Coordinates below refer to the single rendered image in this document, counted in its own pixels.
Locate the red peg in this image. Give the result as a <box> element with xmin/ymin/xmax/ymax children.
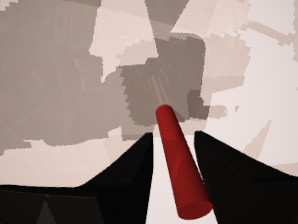
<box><xmin>156</xmin><ymin>104</ymin><xmax>213</xmax><ymax>220</ymax></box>

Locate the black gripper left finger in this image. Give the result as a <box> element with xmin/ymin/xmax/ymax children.
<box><xmin>0</xmin><ymin>132</ymin><xmax>154</xmax><ymax>224</ymax></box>

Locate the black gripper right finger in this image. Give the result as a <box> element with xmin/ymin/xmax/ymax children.
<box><xmin>193</xmin><ymin>131</ymin><xmax>298</xmax><ymax>224</ymax></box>

